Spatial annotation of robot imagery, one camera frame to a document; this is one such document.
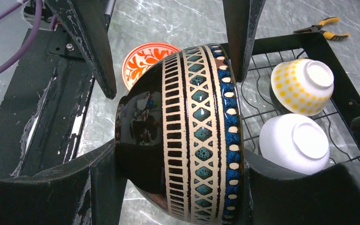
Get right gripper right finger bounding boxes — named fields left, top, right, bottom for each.
left=242, top=150, right=360, bottom=225

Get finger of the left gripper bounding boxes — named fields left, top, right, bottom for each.
left=223, top=0, right=266, bottom=82
left=46, top=0, right=117, bottom=99

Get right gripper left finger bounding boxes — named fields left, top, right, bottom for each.
left=0, top=140, right=127, bottom=225

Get orange zigzag bowl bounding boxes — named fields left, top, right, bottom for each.
left=121, top=42, right=180, bottom=90

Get white bowl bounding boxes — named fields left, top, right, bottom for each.
left=259, top=113, right=330, bottom=175

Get black wire dish rack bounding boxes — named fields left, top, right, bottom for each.
left=237, top=33, right=360, bottom=165

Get yellow sun pattern bowl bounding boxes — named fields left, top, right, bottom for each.
left=270, top=59, right=334, bottom=116

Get black blue banded bowl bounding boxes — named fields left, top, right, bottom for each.
left=115, top=44, right=243, bottom=225

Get yellow handled pliers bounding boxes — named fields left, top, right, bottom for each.
left=293, top=16, right=351, bottom=42

